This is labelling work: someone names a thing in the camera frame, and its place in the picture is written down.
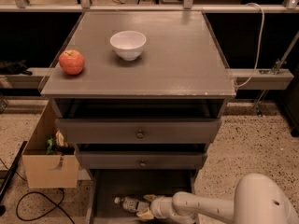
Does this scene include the metal frame rail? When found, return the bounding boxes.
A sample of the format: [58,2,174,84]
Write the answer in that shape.
[0,5,299,14]

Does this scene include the items inside cardboard box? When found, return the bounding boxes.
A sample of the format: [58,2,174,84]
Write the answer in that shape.
[46,131,75,155]

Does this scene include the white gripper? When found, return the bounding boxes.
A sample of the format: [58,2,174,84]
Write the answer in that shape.
[136,194,173,220]

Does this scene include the grey drawer cabinet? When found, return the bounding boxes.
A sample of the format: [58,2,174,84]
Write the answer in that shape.
[40,10,236,224]

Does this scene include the white bowl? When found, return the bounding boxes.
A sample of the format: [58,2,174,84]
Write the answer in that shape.
[110,31,147,61]

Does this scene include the grey middle drawer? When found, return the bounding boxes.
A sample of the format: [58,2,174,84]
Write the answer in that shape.
[76,151,207,170]

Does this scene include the cardboard box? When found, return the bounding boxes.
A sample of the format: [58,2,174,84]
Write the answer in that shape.
[22,104,78,189]

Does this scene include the black bar on floor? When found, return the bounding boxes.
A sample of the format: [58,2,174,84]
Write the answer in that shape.
[0,141,27,202]

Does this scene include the clear plastic water bottle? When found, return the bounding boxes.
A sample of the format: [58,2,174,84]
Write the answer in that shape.
[114,196,150,214]

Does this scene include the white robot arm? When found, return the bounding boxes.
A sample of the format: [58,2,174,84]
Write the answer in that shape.
[136,174,299,224]

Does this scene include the red apple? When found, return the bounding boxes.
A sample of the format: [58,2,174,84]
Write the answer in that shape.
[58,49,85,76]

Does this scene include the grey open bottom drawer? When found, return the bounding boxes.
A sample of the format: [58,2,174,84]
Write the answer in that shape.
[84,170,194,224]

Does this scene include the grey top drawer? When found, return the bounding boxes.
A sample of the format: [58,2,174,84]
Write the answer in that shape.
[56,119,221,144]

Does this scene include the white hanging cable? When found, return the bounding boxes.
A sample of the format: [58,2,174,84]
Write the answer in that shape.
[234,2,265,89]

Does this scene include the black floor cable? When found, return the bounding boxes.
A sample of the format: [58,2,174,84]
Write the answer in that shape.
[0,158,76,224]

